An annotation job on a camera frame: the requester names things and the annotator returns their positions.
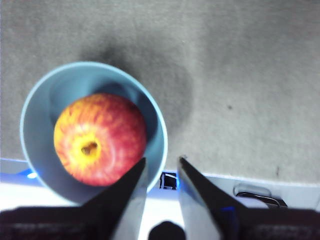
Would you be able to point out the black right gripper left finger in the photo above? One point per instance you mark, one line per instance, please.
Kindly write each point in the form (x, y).
(100, 220)

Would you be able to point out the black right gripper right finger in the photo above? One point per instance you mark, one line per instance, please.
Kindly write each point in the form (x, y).
(225, 222)

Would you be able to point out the red yellow apple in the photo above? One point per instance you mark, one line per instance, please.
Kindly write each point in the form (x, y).
(100, 130)

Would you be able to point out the blue bowl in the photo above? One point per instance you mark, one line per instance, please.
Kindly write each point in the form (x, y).
(37, 125)

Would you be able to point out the small black device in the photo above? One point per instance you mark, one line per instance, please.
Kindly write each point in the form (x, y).
(168, 181)

